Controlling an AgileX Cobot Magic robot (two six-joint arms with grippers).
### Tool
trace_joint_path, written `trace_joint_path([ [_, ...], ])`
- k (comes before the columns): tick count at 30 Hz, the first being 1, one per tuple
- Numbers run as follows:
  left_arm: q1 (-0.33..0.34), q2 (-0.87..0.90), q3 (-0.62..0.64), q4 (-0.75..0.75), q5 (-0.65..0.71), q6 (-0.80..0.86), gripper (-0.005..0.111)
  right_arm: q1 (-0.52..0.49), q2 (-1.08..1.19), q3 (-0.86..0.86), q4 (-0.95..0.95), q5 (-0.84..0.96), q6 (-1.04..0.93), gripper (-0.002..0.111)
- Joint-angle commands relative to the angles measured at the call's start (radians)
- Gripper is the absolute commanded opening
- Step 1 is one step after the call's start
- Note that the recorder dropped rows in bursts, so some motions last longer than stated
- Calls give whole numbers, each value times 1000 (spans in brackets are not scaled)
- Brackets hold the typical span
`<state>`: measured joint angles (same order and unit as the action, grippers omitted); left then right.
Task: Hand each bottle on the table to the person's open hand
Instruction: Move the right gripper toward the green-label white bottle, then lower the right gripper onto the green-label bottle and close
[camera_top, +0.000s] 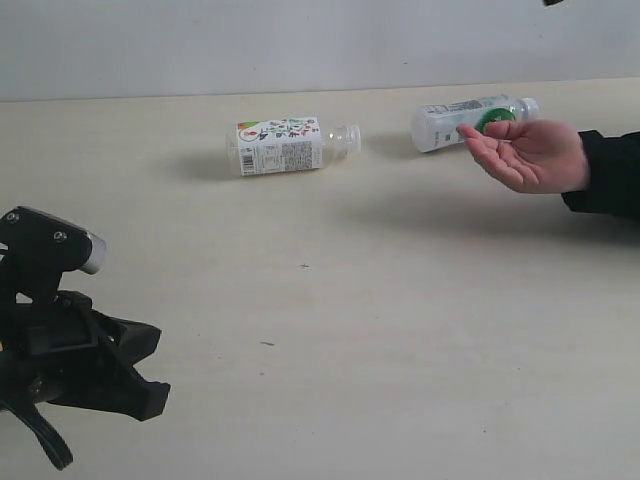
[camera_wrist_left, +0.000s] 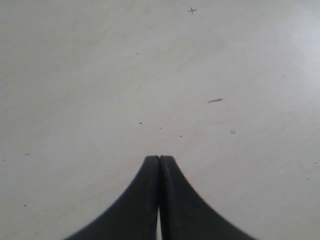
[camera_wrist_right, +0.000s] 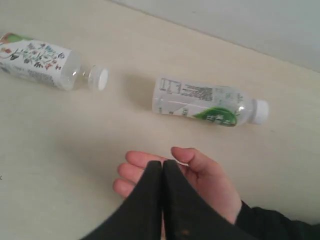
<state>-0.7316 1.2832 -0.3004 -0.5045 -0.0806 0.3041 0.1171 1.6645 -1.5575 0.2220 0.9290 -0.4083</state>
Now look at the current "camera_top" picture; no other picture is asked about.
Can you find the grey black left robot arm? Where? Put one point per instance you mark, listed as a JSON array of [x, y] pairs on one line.
[[69, 354]]

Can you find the black sleeved forearm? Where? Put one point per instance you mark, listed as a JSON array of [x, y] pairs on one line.
[[613, 184]]

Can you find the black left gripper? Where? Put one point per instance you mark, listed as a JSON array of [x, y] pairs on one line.
[[62, 351]]

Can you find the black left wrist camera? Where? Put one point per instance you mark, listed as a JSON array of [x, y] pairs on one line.
[[40, 248]]

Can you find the clear bottle white floral label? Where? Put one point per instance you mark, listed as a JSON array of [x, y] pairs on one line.
[[288, 145]]

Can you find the person's open bare hand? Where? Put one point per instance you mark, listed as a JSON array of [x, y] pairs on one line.
[[530, 157]]

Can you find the white bottle green label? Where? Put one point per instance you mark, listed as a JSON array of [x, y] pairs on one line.
[[434, 127]]

